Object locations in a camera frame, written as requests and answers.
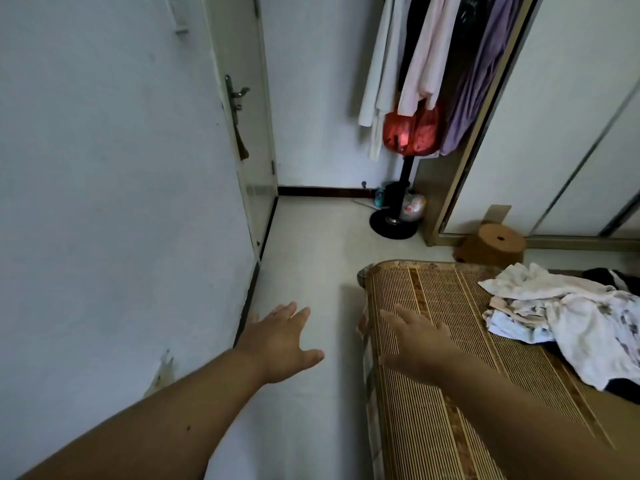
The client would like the person's right hand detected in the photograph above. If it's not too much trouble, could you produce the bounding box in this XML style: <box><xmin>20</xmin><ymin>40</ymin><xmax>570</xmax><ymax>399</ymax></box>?
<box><xmin>358</xmin><ymin>305</ymin><xmax>464</xmax><ymax>386</ymax></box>

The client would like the person's left hand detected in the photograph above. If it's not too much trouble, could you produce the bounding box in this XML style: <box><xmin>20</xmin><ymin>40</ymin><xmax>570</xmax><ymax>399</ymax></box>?
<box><xmin>235</xmin><ymin>301</ymin><xmax>326</xmax><ymax>387</ymax></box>

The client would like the bamboo bed mat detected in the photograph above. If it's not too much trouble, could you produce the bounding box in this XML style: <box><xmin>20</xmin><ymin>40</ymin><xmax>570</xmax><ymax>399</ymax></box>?
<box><xmin>358</xmin><ymin>259</ymin><xmax>640</xmax><ymax>480</ymax></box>

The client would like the white bear print garment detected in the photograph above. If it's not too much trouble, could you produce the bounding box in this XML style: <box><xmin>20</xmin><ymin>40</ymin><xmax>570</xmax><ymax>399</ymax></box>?
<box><xmin>548</xmin><ymin>293</ymin><xmax>640</xmax><ymax>391</ymax></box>

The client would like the person's right forearm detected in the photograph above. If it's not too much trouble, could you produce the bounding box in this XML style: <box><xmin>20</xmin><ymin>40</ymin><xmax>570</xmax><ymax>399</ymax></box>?
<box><xmin>425</xmin><ymin>353</ymin><xmax>640</xmax><ymax>480</ymax></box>

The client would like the person's left forearm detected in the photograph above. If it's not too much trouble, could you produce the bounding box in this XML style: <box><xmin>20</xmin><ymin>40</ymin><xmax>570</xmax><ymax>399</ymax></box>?
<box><xmin>20</xmin><ymin>347</ymin><xmax>273</xmax><ymax>480</ymax></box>

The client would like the black coat rack stand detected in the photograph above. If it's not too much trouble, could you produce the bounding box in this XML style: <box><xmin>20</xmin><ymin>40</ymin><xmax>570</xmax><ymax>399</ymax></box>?
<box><xmin>369</xmin><ymin>155</ymin><xmax>422</xmax><ymax>241</ymax></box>

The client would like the round cardboard stool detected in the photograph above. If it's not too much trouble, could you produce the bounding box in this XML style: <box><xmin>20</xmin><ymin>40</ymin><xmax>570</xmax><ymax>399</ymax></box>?
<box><xmin>453</xmin><ymin>205</ymin><xmax>527</xmax><ymax>268</ymax></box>

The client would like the red bag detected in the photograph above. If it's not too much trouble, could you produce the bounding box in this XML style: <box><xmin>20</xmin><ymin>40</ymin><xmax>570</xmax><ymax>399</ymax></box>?
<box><xmin>383</xmin><ymin>105</ymin><xmax>442</xmax><ymax>159</ymax></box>

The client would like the white room door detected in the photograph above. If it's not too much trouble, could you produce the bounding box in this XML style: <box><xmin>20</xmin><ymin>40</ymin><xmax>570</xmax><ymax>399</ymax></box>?
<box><xmin>205</xmin><ymin>0</ymin><xmax>279</xmax><ymax>259</ymax></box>

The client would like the white sliding wardrobe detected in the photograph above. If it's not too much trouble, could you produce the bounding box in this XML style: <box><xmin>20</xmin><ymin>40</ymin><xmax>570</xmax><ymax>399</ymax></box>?
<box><xmin>420</xmin><ymin>0</ymin><xmax>640</xmax><ymax>252</ymax></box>

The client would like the hanging white garment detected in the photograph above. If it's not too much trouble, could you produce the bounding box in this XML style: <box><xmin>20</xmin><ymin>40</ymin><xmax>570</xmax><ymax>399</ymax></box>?
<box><xmin>358</xmin><ymin>0</ymin><xmax>413</xmax><ymax>162</ymax></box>

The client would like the hanging purple garment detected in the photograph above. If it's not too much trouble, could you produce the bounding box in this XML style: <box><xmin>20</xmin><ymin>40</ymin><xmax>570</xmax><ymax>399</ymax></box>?
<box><xmin>440</xmin><ymin>0</ymin><xmax>527</xmax><ymax>157</ymax></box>

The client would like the hanging pink garment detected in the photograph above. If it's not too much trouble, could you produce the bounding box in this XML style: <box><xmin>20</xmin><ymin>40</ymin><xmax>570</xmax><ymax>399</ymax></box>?
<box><xmin>398</xmin><ymin>0</ymin><xmax>464</xmax><ymax>117</ymax></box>

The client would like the metal door handle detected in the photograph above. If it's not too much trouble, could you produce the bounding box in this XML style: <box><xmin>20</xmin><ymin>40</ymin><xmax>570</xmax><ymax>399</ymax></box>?
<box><xmin>225</xmin><ymin>75</ymin><xmax>251</xmax><ymax>162</ymax></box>

